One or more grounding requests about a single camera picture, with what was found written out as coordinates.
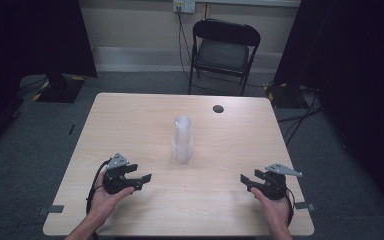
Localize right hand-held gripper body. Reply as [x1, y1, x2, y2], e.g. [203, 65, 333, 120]
[259, 162, 304, 201]

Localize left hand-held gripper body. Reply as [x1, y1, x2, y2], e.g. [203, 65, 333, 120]
[102, 152, 139, 196]

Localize stack of clear plastic cups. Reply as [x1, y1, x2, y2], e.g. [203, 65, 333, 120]
[171, 114, 195, 165]

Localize person's left hand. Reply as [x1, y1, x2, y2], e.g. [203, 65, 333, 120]
[88, 169, 136, 222]

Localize person's right hand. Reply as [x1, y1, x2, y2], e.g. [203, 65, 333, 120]
[249, 186, 293, 232]

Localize grey tape strip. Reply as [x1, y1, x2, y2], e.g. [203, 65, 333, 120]
[37, 204, 65, 217]
[293, 201, 317, 212]

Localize black stand base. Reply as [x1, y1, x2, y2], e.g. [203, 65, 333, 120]
[32, 73, 88, 104]
[265, 81, 310, 110]

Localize black folding chair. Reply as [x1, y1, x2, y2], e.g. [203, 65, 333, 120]
[187, 18, 262, 97]

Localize black curtain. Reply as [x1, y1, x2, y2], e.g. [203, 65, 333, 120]
[0, 0, 98, 158]
[272, 0, 384, 225]

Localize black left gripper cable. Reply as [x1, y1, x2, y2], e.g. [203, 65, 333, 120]
[85, 158, 113, 240]

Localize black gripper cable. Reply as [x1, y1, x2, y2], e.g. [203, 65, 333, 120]
[283, 187, 296, 228]
[85, 158, 113, 240]

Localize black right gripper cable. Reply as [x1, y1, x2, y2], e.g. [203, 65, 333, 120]
[283, 187, 296, 228]

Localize black floor cables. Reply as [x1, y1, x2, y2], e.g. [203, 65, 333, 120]
[15, 75, 50, 98]
[275, 85, 325, 148]

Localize white wall socket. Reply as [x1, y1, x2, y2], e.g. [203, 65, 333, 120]
[172, 0, 197, 15]

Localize white wall cable duct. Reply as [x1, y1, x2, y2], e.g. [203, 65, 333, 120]
[194, 0, 302, 9]

